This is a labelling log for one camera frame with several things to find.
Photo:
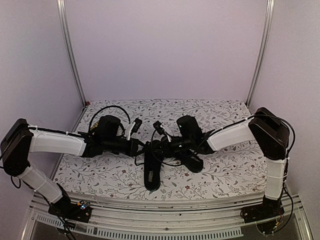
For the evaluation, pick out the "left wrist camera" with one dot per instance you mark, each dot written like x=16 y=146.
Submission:
x=132 y=128

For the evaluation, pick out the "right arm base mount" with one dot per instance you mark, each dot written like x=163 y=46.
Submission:
x=265 y=210

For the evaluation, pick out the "aluminium frame post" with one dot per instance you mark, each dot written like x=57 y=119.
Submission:
x=61 y=7
x=268 y=18

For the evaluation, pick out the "red-soled shoe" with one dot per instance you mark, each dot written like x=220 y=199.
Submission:
x=190 y=160

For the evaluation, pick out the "right aluminium frame post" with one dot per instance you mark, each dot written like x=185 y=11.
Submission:
x=268 y=18

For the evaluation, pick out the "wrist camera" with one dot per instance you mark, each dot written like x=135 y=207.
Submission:
x=132 y=128
x=163 y=130

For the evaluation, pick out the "black shoe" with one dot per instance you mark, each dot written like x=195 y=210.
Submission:
x=152 y=167

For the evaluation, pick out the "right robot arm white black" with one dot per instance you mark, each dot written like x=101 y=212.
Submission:
x=274 y=136

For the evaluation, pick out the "floral tablecloth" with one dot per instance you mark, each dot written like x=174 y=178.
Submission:
x=236 y=170

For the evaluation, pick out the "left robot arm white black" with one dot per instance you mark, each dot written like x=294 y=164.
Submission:
x=108 y=136

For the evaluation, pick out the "left aluminium frame post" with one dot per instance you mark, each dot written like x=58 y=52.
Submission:
x=61 y=7

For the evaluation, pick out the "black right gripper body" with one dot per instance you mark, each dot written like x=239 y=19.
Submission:
x=177 y=149

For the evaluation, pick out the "front aluminium rail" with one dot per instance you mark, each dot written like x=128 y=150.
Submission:
x=131 y=219

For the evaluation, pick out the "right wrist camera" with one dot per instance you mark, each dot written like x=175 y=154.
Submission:
x=163 y=130

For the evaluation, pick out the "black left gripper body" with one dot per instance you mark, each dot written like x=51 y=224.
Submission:
x=131 y=149

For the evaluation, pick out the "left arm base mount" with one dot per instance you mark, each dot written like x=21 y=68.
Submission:
x=71 y=211

